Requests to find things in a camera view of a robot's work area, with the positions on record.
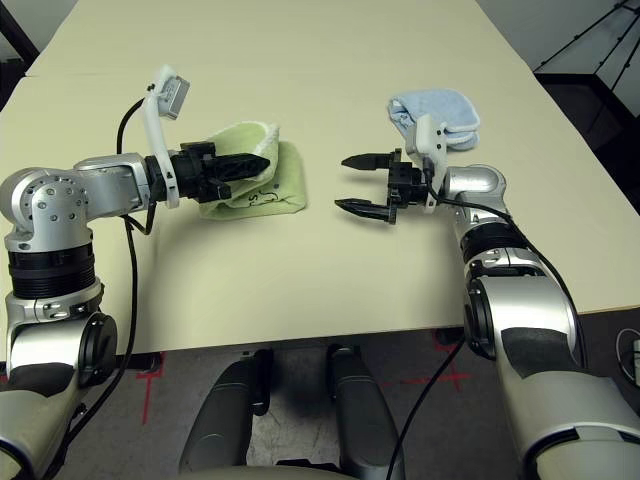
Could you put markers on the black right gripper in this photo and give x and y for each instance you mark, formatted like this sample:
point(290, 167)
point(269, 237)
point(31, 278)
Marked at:
point(407, 185)

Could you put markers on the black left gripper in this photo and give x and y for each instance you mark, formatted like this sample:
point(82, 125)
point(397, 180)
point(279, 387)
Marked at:
point(192, 175)

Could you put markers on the green towel with white trim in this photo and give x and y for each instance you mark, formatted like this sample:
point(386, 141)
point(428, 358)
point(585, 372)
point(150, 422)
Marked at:
point(290, 170)

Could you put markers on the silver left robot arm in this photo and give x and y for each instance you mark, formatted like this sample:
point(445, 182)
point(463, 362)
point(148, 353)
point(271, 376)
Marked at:
point(100, 185)

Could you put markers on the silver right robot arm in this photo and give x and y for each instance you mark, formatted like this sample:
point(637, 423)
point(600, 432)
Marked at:
point(530, 310)

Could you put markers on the folded light blue towel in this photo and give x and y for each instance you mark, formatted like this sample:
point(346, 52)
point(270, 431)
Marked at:
point(440, 107)

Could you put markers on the red tape cross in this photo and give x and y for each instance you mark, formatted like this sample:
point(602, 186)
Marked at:
point(455, 377)

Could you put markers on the grey robot right leg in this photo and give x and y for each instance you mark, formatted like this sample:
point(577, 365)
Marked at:
point(365, 410)

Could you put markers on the grey robot leg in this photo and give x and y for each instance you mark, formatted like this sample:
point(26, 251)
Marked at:
point(365, 410)
point(220, 415)

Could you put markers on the black low cabinet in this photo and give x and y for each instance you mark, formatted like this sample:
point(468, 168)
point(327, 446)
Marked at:
point(585, 110)

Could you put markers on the grey robot left leg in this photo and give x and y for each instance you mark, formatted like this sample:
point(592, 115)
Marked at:
point(220, 415)

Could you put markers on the black tripod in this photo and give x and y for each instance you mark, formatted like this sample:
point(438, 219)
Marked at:
point(580, 36)

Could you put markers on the beige robot torso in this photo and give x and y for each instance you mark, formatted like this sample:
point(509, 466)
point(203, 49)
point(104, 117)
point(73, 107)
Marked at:
point(260, 474)

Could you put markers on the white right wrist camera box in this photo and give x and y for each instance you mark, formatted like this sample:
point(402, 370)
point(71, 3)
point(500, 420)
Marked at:
point(430, 137)

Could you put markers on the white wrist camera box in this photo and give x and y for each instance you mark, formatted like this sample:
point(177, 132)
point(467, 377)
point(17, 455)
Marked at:
point(430, 137)
point(170, 92)

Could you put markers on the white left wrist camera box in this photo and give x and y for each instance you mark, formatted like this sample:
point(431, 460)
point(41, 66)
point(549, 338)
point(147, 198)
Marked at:
point(170, 92)

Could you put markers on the black vertical post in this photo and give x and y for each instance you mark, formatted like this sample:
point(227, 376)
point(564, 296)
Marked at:
point(263, 380)

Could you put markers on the side table with black frame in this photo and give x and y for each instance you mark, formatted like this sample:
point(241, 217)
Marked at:
point(20, 32)

